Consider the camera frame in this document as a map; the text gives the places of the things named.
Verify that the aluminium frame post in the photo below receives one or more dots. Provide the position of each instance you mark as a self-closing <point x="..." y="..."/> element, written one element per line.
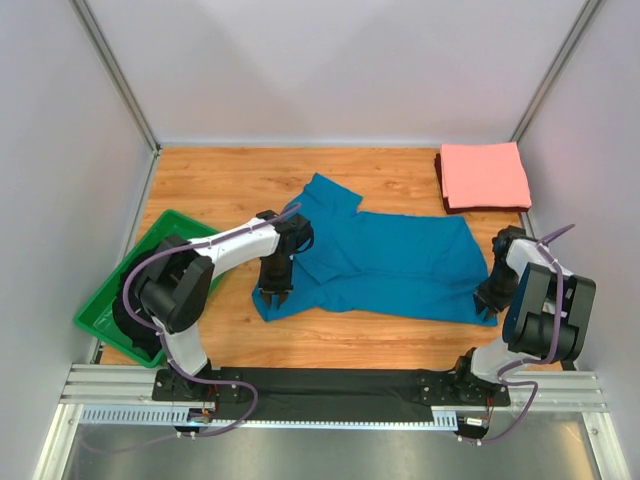
<point x="578" y="29"/>
<point x="100" y="43"/>

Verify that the blue t shirt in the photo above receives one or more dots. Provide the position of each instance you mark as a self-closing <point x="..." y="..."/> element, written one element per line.
<point x="412" y="266"/>

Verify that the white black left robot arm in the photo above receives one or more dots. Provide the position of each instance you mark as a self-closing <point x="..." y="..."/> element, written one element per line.
<point x="168" y="291"/>

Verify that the aluminium frame post left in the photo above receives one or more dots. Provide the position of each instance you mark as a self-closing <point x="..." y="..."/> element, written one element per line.
<point x="100" y="43"/>

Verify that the folded pink t shirt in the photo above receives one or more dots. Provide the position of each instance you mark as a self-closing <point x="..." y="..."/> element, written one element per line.
<point x="484" y="175"/>

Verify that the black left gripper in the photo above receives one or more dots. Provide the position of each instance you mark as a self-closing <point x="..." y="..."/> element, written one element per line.
<point x="275" y="287"/>

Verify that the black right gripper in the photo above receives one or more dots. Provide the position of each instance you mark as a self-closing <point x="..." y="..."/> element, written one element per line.
<point x="489" y="297"/>

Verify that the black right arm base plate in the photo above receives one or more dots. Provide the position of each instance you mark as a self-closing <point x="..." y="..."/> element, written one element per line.
<point x="441" y="388"/>

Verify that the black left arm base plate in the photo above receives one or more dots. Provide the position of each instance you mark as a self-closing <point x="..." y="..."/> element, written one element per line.
<point x="170" y="386"/>

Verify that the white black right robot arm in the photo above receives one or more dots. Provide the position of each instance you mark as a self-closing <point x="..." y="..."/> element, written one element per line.
<point x="547" y="307"/>

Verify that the black t shirts in tray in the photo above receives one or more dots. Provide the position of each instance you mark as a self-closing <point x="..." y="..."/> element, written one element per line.
<point x="140" y="336"/>

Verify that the aluminium frame post right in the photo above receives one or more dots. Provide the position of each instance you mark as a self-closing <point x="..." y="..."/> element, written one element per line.
<point x="578" y="29"/>

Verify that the black front mounting strip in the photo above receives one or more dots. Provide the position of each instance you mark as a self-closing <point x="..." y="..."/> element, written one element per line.
<point x="333" y="395"/>

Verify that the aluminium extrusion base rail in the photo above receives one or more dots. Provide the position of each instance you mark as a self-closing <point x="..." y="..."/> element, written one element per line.
<point x="130" y="385"/>

